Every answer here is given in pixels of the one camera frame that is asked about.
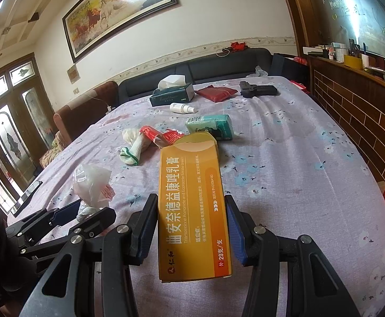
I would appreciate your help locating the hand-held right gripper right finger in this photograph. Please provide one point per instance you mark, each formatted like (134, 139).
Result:
(238, 234)

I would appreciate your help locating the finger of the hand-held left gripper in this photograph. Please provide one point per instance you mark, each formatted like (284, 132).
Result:
(65, 213)
(93, 221)

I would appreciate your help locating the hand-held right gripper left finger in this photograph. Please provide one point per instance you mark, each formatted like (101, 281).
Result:
(143, 231)

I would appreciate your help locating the white plastic bag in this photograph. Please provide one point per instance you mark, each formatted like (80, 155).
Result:
(90, 181)

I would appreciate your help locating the orange medicine box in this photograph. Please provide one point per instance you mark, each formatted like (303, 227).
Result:
(192, 211)

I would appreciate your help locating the red carton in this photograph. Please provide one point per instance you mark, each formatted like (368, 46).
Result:
(169, 136)

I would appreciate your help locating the teal tissue pack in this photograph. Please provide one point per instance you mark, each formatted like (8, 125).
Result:
(209, 127)

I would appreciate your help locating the black smartphone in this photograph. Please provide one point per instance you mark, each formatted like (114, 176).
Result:
(24, 201)

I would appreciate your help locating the wooden glass door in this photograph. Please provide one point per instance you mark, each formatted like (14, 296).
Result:
(10, 132)

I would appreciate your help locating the white sock green cuff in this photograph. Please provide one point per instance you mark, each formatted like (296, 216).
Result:
(136, 148)

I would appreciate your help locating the yellow round tin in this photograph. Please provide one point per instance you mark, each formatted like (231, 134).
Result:
(195, 137)

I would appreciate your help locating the brown armchair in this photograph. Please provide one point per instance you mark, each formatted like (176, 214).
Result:
(90, 105)

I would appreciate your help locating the white spray bottle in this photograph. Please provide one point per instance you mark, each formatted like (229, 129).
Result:
(181, 107)

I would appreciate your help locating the dark green tissue box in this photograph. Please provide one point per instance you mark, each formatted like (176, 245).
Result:
(172, 95)

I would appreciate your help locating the red pouch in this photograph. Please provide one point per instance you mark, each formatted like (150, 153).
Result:
(217, 93)

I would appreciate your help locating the black pistol-shaped tool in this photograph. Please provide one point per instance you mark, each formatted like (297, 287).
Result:
(258, 89)

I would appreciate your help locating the red framed tray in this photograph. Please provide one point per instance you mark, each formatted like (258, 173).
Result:
(300, 87)

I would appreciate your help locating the crumpled clear plastic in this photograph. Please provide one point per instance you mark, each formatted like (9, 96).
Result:
(262, 72)

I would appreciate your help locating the wooden partition cabinet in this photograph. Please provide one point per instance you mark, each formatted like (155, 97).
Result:
(351, 105)

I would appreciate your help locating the dark blue paper bag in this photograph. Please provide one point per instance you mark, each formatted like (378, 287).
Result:
(286, 69)

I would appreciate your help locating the black sofa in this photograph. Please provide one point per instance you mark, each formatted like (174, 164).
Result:
(219, 62)

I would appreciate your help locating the red cloth item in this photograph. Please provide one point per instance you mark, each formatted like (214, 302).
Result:
(238, 46)

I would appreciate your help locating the framed horse painting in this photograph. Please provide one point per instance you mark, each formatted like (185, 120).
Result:
(113, 16)

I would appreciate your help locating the yellow container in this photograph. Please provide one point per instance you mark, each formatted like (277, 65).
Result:
(352, 62)

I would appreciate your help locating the frosted glass panel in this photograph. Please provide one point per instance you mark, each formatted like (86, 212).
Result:
(361, 13)

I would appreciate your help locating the small wall plaque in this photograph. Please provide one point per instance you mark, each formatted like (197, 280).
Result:
(73, 75)

